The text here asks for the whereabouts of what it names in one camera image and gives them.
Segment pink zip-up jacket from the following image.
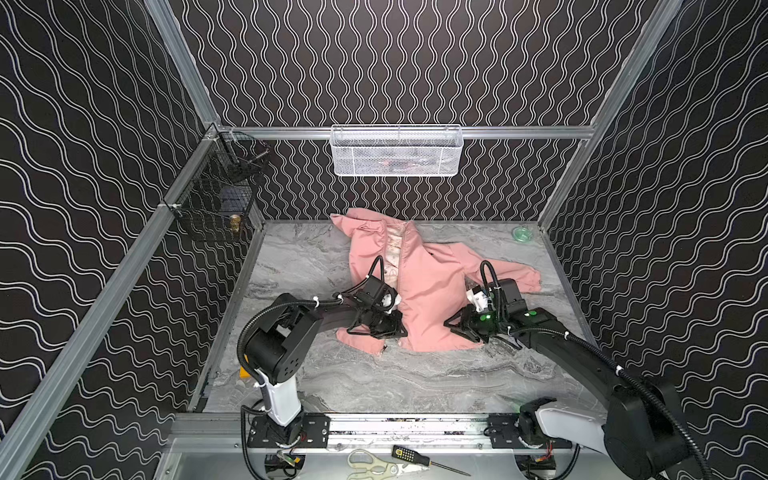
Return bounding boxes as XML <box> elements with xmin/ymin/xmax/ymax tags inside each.
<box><xmin>329</xmin><ymin>207</ymin><xmax>543</xmax><ymax>358</ymax></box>

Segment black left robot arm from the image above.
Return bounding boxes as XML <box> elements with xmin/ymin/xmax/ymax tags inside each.
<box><xmin>236</xmin><ymin>287</ymin><xmax>408</xmax><ymax>427</ymax></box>

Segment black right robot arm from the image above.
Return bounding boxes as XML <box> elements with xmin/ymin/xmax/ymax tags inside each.
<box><xmin>444</xmin><ymin>280</ymin><xmax>713</xmax><ymax>479</ymax></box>

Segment green transparent lid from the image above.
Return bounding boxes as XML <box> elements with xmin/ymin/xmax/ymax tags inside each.
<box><xmin>512</xmin><ymin>225</ymin><xmax>534</xmax><ymax>243</ymax></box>

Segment black yellow screwdriver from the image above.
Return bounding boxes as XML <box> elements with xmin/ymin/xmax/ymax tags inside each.
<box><xmin>391</xmin><ymin>445</ymin><xmax>470</xmax><ymax>477</ymax></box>

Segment small brass bell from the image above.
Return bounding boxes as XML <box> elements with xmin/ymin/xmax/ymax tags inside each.
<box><xmin>229</xmin><ymin>214</ymin><xmax>242</xmax><ymax>234</ymax></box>

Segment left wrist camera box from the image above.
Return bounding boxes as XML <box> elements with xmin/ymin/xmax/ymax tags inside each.
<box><xmin>355</xmin><ymin>276</ymin><xmax>399</xmax><ymax>311</ymax></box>

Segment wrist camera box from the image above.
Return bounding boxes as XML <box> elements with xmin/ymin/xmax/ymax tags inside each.
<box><xmin>466</xmin><ymin>285</ymin><xmax>489</xmax><ymax>313</ymax></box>
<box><xmin>355</xmin><ymin>276</ymin><xmax>399</xmax><ymax>311</ymax></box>

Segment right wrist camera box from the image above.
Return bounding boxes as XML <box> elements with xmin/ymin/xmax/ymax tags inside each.
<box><xmin>466</xmin><ymin>285</ymin><xmax>489</xmax><ymax>313</ymax></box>

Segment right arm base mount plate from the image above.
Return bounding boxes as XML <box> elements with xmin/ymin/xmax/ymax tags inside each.
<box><xmin>483</xmin><ymin>413</ymin><xmax>573</xmax><ymax>450</ymax></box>

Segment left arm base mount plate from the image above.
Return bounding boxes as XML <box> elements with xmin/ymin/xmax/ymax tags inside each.
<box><xmin>245</xmin><ymin>413</ymin><xmax>331</xmax><ymax>449</ymax></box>

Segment white wire mesh basket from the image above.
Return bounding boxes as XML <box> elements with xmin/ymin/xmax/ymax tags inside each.
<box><xmin>329</xmin><ymin>124</ymin><xmax>464</xmax><ymax>177</ymax></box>

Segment scissors with pale handles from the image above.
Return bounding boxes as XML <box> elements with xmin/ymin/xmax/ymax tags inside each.
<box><xmin>347</xmin><ymin>449</ymin><xmax>427</xmax><ymax>480</ymax></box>

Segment black wire basket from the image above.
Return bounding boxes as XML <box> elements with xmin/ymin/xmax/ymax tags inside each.
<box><xmin>171</xmin><ymin>130</ymin><xmax>271</xmax><ymax>244</ymax></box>

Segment aluminium front rail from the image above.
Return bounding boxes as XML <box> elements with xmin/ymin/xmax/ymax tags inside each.
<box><xmin>170</xmin><ymin>412</ymin><xmax>652</xmax><ymax>454</ymax></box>

